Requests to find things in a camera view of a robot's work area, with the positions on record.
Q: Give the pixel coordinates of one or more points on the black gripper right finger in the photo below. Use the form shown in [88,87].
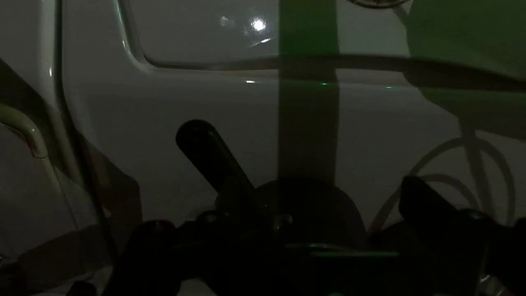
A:
[436,220]

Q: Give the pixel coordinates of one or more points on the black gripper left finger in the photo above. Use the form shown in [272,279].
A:
[211,156]

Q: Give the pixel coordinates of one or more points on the white washing machine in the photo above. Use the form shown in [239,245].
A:
[326,104]

